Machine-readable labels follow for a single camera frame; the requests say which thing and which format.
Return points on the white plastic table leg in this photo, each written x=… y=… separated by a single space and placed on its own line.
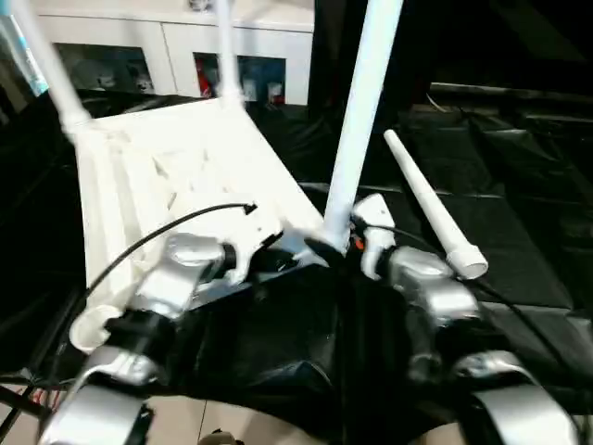
x=431 y=194
x=361 y=116
x=60 y=79
x=229 y=55

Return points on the white plastic table top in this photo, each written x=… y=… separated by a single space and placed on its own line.
x=185 y=162

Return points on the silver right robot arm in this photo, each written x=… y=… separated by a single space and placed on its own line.
x=435 y=287

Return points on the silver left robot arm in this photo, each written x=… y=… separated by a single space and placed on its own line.
x=171 y=278

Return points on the black plastic mat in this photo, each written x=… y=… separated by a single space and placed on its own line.
x=509 y=208

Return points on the white cup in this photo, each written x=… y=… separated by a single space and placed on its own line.
x=275 y=90

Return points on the white jar blue print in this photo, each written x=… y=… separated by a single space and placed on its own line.
x=250 y=88

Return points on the dark grey robot foot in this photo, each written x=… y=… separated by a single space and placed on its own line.
x=220 y=438

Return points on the red packet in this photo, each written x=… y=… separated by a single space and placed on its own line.
x=206 y=79

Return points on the long black bar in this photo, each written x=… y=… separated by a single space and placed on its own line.
x=509 y=91

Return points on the white cabinet with glass doors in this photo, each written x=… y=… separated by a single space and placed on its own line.
x=162 y=28

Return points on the black white patterned ornament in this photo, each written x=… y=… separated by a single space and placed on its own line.
x=200 y=3

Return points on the black metal floor stand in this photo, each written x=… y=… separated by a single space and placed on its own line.
x=23 y=398

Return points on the grey metal rack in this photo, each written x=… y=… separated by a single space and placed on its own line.
x=18 y=60

